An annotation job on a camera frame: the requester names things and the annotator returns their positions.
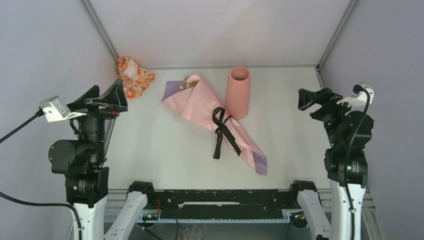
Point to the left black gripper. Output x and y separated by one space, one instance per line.
90 102

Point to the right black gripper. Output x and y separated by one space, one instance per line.
325 96

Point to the pink paper flower bouquet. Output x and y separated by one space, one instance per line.
195 100

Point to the black printed ribbon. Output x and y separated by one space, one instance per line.
218 117

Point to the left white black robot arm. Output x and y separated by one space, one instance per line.
81 162

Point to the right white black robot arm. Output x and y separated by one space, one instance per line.
348 128

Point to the pink cylindrical vase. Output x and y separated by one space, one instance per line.
238 91

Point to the orange floral crumpled cloth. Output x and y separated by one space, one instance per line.
135 79

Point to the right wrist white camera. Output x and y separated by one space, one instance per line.
361 94

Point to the wrist white camera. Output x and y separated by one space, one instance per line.
54 111
361 94

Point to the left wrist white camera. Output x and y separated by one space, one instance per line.
54 111

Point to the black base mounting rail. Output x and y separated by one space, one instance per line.
229 204

